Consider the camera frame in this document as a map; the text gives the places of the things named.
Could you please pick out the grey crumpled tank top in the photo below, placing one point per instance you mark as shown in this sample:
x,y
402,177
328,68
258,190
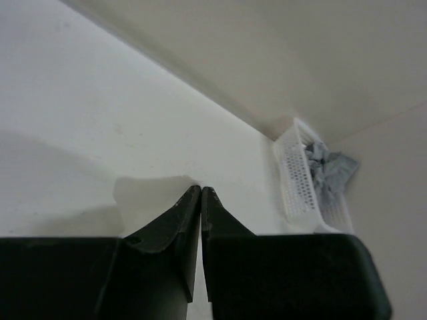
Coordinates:
x,y
330,172

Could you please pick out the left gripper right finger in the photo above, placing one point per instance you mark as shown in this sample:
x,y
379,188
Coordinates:
x,y
302,276

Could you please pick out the white plastic basket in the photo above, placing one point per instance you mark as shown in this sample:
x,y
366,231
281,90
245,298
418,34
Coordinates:
x,y
300,201

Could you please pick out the white tank top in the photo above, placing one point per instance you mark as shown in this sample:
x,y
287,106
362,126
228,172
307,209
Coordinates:
x,y
141,200

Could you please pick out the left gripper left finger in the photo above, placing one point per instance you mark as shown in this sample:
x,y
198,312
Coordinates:
x,y
149,274

